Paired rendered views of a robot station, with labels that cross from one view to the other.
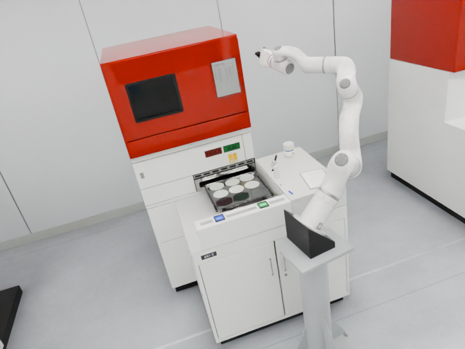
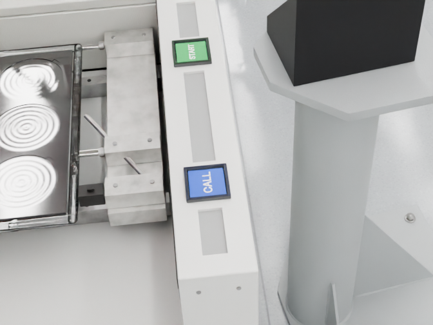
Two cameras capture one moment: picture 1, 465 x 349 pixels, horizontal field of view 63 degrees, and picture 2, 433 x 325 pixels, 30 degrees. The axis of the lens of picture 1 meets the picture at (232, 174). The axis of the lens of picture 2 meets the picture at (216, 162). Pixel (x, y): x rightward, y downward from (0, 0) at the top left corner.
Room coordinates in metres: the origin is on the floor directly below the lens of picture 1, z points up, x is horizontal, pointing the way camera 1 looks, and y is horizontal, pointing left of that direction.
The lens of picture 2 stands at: (1.67, 0.78, 1.73)
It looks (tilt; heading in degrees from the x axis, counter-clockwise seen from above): 47 degrees down; 278
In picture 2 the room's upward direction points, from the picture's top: 3 degrees counter-clockwise
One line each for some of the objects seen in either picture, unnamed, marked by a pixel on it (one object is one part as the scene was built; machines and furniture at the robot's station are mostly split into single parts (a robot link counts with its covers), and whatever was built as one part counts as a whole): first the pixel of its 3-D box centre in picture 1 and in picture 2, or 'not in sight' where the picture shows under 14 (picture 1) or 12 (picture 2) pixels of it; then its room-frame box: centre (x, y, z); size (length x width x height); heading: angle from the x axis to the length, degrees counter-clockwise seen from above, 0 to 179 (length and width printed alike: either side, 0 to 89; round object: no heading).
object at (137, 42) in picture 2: not in sight; (129, 42); (1.95, -0.24, 0.89); 0.08 x 0.03 x 0.03; 11
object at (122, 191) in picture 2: not in sight; (134, 189); (1.89, 0.08, 0.89); 0.08 x 0.03 x 0.03; 11
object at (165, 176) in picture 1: (197, 167); not in sight; (2.36, 0.23, 1.02); 0.82 x 0.03 x 0.40; 101
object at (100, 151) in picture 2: not in sight; (91, 153); (1.96, 0.01, 0.89); 0.05 x 0.01 x 0.01; 11
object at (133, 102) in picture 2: not in sight; (134, 125); (1.92, -0.08, 0.87); 0.36 x 0.08 x 0.03; 101
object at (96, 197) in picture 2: not in sight; (91, 193); (1.95, 0.09, 0.90); 0.04 x 0.02 x 0.03; 11
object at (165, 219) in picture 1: (204, 216); not in sight; (2.69, 0.29, 0.41); 0.82 x 0.71 x 0.82; 101
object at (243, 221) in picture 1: (243, 221); (202, 146); (1.81, -0.01, 0.89); 0.55 x 0.09 x 0.14; 101
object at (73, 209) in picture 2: (245, 202); (75, 124); (2.00, -0.04, 0.90); 0.38 x 0.01 x 0.01; 101
